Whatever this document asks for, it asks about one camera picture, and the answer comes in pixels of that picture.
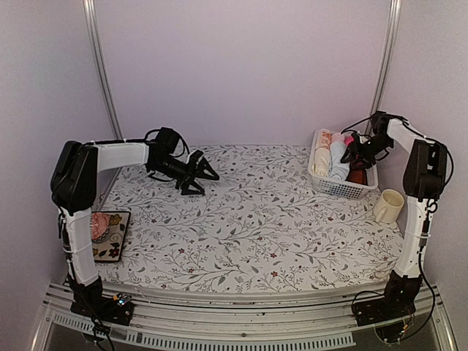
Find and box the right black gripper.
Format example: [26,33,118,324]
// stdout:
[341,134,394,168]

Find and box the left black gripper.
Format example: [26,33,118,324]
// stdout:
[150,155,220,195]

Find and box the light blue cloth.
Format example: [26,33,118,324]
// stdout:
[328,143,350,181]

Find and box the cream white towel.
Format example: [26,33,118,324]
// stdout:
[312,148,331,177]

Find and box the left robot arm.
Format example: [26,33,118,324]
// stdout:
[50,127,219,317]

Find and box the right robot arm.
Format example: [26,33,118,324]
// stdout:
[342,111,453,325]

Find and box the hot pink rolled towel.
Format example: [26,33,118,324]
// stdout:
[344,136,354,146]

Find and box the light pink rolled towel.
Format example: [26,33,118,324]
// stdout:
[331,132,345,143]

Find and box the dark red rolled towel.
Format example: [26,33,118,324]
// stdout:
[346,169,368,186]

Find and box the cream printed rolled towel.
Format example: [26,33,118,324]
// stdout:
[315,129,332,150]

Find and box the white plastic basket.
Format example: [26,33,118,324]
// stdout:
[307,129,378,200]

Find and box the cream ceramic mug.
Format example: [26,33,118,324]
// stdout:
[373,189,404,224]

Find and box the floral table cloth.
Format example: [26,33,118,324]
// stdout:
[97,146,403,293]

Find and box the pink patterned cupcake liner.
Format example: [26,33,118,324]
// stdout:
[91,212,110,242]

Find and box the floral square plate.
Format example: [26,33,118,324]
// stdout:
[91,211,131,263]

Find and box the left black braided cable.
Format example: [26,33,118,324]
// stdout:
[144,127,191,162]

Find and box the right aluminium frame post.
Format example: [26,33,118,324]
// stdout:
[369,0,401,114]

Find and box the aluminium frame post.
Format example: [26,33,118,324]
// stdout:
[369,0,401,114]
[83,0,123,139]

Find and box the front aluminium rail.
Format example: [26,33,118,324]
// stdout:
[31,281,458,351]

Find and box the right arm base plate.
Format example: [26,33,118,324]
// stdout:
[351,293,416,326]

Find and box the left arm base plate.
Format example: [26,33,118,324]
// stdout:
[70,295,135,326]

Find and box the left aluminium frame post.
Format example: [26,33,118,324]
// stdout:
[83,0,123,139]

